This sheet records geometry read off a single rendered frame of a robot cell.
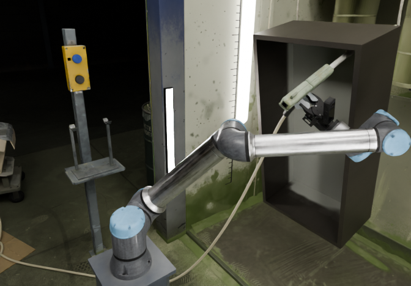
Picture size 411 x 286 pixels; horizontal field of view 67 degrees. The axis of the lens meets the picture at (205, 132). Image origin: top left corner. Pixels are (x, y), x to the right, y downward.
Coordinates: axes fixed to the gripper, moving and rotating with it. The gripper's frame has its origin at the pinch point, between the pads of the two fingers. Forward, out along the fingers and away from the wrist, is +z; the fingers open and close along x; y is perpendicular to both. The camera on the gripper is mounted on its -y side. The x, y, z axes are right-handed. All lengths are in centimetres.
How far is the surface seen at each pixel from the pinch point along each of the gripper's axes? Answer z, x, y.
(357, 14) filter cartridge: 23, 145, 57
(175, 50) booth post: 81, 6, 55
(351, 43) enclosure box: -0.9, 26.5, -13.2
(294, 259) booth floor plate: -74, -6, 132
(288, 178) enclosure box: -29, 29, 115
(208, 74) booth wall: 63, 24, 78
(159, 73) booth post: 77, -10, 63
